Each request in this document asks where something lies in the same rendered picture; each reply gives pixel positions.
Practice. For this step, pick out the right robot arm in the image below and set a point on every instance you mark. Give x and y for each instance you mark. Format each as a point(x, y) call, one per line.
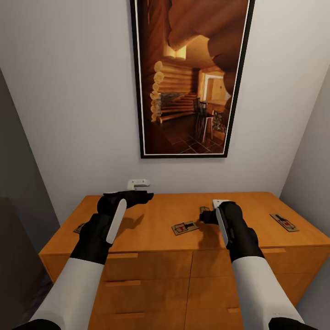
point(264, 304)

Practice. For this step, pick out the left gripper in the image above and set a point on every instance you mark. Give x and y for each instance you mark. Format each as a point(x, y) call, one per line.
point(140, 197)

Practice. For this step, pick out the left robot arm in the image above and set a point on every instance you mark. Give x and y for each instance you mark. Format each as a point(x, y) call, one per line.
point(69, 304)

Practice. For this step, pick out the mousetrap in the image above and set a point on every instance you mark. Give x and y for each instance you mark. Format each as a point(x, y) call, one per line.
point(202, 209)
point(78, 229)
point(284, 222)
point(184, 227)

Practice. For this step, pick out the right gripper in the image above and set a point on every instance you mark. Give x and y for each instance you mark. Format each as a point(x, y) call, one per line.
point(209, 217)

